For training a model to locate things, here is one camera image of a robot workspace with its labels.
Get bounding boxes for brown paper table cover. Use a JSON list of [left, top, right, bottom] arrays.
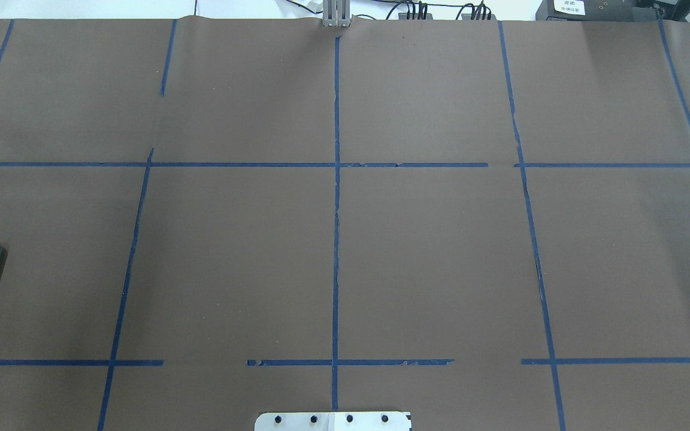
[[0, 17, 690, 430]]

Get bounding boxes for black power box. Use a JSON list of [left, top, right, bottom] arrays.
[[535, 1, 667, 22]]

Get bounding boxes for aluminium frame post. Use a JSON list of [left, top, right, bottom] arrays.
[[321, 0, 352, 28]]

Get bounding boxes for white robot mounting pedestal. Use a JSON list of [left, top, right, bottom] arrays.
[[254, 411, 413, 430]]

